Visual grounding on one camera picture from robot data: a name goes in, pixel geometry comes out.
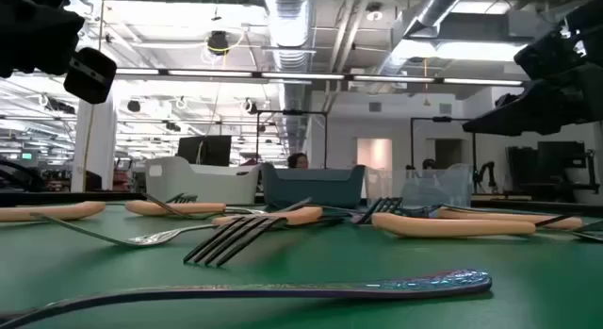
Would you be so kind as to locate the silver ventilation duct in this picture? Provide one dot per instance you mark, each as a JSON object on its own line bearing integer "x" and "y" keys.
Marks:
{"x": 289, "y": 27}
{"x": 433, "y": 8}

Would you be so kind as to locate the white plastic bin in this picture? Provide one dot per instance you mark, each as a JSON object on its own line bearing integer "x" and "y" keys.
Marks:
{"x": 202, "y": 183}

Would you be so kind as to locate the green table mat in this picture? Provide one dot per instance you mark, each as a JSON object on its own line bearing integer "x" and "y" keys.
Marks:
{"x": 542, "y": 282}

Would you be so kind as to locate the black curved machine part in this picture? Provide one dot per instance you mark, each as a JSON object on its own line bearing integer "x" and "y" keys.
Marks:
{"x": 19, "y": 178}

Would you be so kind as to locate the person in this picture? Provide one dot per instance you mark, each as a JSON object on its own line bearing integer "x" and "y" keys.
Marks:
{"x": 428, "y": 165}
{"x": 298, "y": 161}

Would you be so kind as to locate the green exit sign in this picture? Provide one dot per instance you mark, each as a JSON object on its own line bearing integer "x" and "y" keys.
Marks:
{"x": 26, "y": 155}

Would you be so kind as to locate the black gantry frame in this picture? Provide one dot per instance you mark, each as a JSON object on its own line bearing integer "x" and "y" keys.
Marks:
{"x": 443, "y": 119}
{"x": 292, "y": 112}

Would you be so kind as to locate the teal plastic bin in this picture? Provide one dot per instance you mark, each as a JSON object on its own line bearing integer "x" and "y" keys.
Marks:
{"x": 311, "y": 187}

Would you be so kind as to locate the long LED light bar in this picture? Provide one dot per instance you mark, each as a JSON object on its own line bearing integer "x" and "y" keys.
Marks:
{"x": 301, "y": 76}

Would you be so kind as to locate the black computer monitor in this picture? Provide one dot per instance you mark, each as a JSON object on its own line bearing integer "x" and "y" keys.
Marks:
{"x": 205, "y": 150}

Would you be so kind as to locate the clear plastic bin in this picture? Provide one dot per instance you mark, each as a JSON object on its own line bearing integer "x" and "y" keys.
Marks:
{"x": 438, "y": 187}

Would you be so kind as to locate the black background robot arm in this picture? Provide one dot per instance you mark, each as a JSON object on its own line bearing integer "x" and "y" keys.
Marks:
{"x": 485, "y": 171}

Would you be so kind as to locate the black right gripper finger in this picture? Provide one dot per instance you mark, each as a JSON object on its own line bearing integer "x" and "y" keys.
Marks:
{"x": 542, "y": 60}
{"x": 556, "y": 107}

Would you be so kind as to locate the iridescent rainbow metal fork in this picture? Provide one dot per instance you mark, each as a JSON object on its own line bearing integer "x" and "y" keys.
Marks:
{"x": 424, "y": 282}

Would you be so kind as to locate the black metal fork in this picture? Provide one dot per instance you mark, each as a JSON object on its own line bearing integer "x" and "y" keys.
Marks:
{"x": 249, "y": 227}
{"x": 176, "y": 210}
{"x": 388, "y": 202}
{"x": 181, "y": 197}

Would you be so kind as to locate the white building column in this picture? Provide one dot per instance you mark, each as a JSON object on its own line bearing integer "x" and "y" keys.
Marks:
{"x": 101, "y": 145}

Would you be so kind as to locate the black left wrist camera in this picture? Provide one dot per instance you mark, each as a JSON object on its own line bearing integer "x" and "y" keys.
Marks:
{"x": 89, "y": 77}

